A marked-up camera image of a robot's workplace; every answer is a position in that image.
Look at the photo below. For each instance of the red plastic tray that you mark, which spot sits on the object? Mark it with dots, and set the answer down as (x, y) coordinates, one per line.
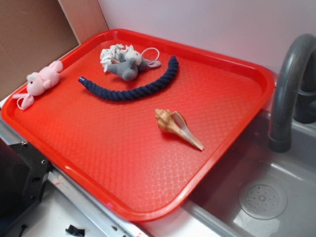
(102, 132)

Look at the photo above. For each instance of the brown conch seashell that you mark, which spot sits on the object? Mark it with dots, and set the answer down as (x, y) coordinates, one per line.
(175, 123)

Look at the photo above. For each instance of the grey plush toy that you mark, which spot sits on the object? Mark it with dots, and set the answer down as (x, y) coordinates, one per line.
(130, 64)

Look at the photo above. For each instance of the grey plastic sink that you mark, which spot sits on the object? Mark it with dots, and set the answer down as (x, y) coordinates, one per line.
(215, 200)

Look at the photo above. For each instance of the pink plush toy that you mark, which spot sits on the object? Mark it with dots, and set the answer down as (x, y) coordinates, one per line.
(38, 83)

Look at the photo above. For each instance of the round sink drain strainer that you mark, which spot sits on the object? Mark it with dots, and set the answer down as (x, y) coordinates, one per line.
(262, 199)

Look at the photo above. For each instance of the black tape scrap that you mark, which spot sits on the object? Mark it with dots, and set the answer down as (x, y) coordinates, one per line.
(75, 231)

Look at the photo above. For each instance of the grey plastic faucet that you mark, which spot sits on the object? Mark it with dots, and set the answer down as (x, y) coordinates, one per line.
(295, 94)

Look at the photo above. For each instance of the brown cardboard panel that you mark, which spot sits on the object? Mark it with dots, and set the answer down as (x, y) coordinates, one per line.
(34, 33)

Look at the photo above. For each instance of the black metal bracket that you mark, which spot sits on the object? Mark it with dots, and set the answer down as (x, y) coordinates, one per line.
(23, 174)

